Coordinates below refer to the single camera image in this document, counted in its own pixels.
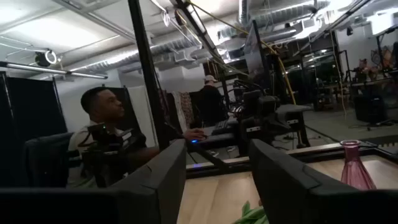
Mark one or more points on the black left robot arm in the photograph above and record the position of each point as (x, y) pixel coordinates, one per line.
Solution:
(105, 149)

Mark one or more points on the black desk equipment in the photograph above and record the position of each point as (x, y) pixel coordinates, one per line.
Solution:
(258, 109)

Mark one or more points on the silver ventilation duct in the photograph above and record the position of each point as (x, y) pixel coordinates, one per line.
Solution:
(109, 59)
(280, 15)

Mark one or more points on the black frame upright post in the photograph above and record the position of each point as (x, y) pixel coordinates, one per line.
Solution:
(146, 62)

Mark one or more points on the purple glass vase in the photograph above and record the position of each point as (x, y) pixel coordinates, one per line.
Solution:
(354, 174)

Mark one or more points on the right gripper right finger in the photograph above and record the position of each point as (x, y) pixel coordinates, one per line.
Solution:
(311, 202)

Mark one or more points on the pink tulip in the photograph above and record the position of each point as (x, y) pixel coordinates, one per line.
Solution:
(252, 216)

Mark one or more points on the computer mouse blue light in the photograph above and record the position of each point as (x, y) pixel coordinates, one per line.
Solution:
(194, 141)

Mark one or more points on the black floor cabinet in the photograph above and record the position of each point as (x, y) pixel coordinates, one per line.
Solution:
(370, 109)

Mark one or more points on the black computer monitor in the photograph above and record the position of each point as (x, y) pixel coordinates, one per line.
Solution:
(255, 56)

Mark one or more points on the black desk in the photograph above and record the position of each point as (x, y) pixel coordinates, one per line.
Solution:
(292, 109)

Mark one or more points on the black table edge frame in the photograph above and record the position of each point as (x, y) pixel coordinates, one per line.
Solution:
(311, 152)

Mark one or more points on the black keyboard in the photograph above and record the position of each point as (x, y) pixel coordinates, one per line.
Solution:
(221, 127)

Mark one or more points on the black office chair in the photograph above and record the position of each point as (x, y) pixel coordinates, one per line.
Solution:
(46, 158)

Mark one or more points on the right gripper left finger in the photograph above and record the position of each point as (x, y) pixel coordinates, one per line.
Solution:
(93, 205)

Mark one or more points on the patterned hanging cloth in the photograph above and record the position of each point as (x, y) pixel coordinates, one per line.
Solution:
(183, 109)

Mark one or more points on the black partition panel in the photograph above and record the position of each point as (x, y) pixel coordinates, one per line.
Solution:
(31, 105)

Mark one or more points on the person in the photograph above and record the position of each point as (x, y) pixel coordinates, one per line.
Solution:
(211, 102)
(102, 105)

